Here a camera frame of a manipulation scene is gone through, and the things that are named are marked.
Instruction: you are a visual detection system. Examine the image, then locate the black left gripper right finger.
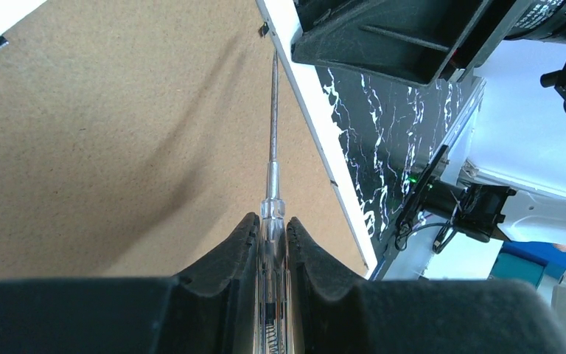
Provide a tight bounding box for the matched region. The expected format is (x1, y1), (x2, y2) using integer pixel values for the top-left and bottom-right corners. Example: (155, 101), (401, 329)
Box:
(287, 218), (566, 353)

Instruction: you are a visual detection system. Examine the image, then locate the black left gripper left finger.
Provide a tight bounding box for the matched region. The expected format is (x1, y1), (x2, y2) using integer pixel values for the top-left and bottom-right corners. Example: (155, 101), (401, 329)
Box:
(0, 213), (259, 353)

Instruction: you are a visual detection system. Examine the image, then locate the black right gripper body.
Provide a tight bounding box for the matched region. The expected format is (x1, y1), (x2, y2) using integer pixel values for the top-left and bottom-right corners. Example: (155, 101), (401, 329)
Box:
(446, 0), (566, 82)

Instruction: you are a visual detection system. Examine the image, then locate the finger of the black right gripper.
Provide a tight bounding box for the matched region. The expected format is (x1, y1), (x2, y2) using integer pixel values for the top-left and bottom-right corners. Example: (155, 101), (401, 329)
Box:
(291, 0), (489, 87)

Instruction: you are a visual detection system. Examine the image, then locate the clear tester screwdriver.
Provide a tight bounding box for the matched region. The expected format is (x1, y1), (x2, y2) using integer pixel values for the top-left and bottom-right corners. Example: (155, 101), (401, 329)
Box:
(254, 52), (292, 353)

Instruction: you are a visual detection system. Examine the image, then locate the white picture frame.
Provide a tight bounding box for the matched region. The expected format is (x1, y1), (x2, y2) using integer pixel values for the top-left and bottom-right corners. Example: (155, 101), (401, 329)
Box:
(0, 0), (379, 304)

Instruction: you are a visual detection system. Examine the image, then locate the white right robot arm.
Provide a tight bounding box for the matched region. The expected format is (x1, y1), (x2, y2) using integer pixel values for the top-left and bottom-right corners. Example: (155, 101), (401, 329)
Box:
(291, 1), (566, 254)

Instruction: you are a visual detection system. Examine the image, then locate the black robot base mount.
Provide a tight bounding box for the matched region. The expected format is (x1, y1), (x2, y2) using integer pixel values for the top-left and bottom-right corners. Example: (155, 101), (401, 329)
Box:
(370, 145), (517, 280)

